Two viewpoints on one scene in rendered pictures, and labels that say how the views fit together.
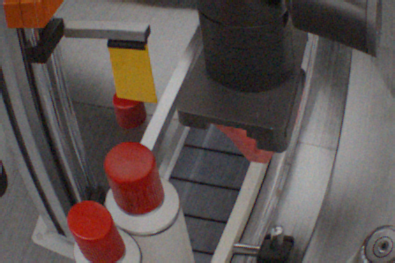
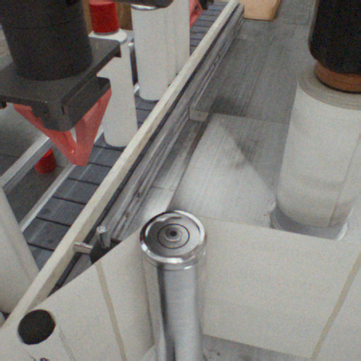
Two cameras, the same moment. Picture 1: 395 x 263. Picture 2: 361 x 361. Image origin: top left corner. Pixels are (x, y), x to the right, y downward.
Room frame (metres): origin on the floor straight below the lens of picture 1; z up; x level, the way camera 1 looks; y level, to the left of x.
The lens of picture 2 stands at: (0.05, -0.11, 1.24)
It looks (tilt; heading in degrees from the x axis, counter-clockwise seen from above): 42 degrees down; 355
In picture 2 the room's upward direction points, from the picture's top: 2 degrees counter-clockwise
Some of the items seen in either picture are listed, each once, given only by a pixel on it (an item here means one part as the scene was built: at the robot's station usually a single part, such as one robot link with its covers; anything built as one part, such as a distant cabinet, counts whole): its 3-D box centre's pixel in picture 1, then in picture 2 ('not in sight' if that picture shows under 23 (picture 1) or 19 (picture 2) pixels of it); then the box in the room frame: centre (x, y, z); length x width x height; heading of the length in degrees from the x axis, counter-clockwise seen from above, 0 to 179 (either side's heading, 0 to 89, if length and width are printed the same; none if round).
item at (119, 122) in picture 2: not in sight; (113, 78); (0.54, -0.06, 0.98); 0.05 x 0.05 x 0.20
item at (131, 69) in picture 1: (130, 69); not in sight; (0.35, 0.04, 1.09); 0.03 x 0.01 x 0.06; 66
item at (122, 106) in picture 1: (129, 106); (43, 158); (0.56, 0.07, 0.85); 0.03 x 0.03 x 0.03
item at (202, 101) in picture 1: (249, 39); (48, 39); (0.33, -0.04, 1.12); 0.10 x 0.07 x 0.07; 155
